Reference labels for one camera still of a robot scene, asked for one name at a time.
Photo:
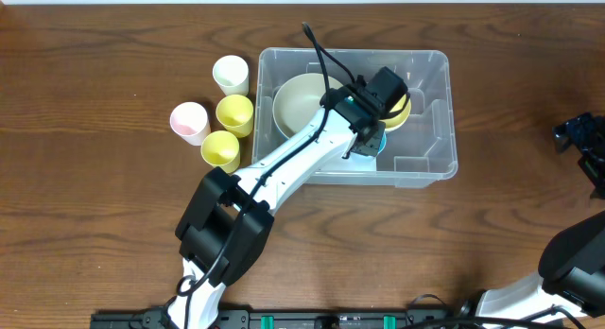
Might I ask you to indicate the cream white cup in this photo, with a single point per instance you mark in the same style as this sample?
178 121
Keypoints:
231 74

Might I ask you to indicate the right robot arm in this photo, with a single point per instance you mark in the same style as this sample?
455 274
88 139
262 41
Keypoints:
569 281

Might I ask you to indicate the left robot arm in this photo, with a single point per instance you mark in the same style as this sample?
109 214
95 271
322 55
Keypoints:
226 224

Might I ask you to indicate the dark blue bowl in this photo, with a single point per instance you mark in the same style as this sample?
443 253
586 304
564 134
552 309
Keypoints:
279 133

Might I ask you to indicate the pink cup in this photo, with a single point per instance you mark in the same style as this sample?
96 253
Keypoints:
191 122

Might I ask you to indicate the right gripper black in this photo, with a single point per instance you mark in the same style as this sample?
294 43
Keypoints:
576 136

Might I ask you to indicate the clear plastic storage container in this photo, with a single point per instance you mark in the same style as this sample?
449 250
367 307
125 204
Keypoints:
419 153

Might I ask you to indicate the large cream bowl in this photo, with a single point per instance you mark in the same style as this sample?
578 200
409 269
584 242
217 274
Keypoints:
296 102

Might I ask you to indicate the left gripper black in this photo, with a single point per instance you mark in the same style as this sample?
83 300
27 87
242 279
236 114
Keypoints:
367 143

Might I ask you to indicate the white small bowl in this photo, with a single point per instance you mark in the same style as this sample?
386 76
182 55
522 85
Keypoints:
393 127

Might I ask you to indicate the light blue cup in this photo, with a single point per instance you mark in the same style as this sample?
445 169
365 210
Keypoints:
382 144

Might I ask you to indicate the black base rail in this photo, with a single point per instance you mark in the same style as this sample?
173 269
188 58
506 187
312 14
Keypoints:
244 319

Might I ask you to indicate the yellow cup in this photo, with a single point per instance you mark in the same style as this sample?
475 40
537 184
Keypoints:
235 114
221 149

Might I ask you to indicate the yellow small bowl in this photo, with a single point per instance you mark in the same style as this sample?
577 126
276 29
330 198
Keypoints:
401 111

